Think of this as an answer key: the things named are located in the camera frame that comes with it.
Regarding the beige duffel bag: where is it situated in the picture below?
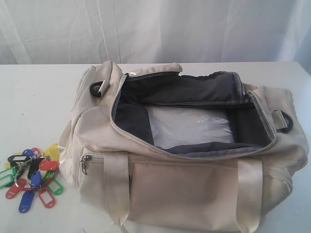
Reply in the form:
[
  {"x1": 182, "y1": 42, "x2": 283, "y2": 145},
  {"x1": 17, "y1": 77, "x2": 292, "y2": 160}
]
[{"x1": 58, "y1": 61, "x2": 309, "y2": 233}]

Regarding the colourful key tag bunch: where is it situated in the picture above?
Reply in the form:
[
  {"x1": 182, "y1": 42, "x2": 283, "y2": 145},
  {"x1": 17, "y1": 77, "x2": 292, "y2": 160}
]
[{"x1": 0, "y1": 143, "x2": 64, "y2": 214}]

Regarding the clear plastic wrapped packet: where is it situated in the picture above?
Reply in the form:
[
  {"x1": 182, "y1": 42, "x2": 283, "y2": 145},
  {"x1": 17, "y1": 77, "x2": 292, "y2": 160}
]
[{"x1": 147, "y1": 106, "x2": 234, "y2": 149}]

